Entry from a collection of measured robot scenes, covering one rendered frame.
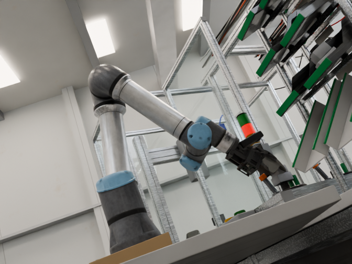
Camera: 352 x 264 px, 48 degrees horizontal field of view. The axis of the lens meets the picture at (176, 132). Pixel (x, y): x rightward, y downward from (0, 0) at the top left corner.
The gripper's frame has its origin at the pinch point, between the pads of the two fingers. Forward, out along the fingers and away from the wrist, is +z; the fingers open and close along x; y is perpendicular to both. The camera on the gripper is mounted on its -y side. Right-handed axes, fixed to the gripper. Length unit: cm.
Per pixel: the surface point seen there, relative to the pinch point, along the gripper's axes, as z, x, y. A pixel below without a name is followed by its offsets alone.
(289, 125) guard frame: 30, -82, -109
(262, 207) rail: -3.9, 6.3, 22.0
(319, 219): -1.0, 34.9, 35.8
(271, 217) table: -20, 52, 54
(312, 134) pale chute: -2.3, 22.1, -1.4
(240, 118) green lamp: -17.0, -17.9, -28.6
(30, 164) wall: -272, -857, -306
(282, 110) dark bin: -14.8, 22.9, -2.5
